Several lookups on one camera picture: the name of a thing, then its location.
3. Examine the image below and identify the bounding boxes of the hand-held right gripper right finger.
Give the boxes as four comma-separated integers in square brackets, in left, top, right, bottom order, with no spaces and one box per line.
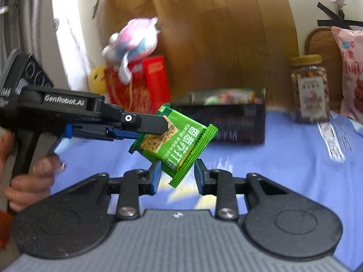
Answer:
[194,159,298,220]

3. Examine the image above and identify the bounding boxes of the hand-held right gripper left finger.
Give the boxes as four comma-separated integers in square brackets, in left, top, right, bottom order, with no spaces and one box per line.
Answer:
[61,160,163,219]

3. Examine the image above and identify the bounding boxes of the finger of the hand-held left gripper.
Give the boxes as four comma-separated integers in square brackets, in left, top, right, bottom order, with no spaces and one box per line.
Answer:
[99,102,170,135]
[71,125,142,143]

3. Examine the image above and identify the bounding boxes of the green cracker packet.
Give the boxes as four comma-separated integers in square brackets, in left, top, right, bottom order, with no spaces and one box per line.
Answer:
[129,104,219,188]

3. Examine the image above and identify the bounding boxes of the black cardboard box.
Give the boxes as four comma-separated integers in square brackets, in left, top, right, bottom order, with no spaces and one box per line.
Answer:
[170,88,267,146]

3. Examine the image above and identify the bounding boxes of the person's left hand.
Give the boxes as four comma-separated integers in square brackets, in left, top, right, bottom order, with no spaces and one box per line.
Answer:
[0,129,67,213]

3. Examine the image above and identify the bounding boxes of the red gift bag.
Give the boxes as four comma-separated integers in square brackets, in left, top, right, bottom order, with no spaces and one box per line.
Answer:
[104,68,159,115]

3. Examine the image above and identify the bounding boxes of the yellow plush toy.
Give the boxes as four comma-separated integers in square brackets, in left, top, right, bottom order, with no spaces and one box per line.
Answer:
[88,65,108,93]

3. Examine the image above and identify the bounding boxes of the red box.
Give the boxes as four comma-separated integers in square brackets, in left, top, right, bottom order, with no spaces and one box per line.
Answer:
[133,56,171,114]

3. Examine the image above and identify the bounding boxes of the pink and blue plush toy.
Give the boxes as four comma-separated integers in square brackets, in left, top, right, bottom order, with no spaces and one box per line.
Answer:
[101,17,159,85]

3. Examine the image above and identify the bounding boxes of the blue printed blanket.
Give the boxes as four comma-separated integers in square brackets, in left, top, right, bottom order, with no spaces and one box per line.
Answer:
[54,109,363,272]

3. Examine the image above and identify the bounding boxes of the grey curtain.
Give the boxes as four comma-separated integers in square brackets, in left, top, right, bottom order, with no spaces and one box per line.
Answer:
[0,0,56,61]

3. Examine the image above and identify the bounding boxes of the wooden board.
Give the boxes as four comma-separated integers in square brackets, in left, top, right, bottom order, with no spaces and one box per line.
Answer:
[96,0,298,111]

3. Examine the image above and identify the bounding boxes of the clear nut jar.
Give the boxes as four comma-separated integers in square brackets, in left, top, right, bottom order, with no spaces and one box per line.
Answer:
[289,54,331,124]

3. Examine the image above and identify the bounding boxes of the large pink snack bag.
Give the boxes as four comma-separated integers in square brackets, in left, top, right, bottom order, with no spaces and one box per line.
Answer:
[330,26,363,124]

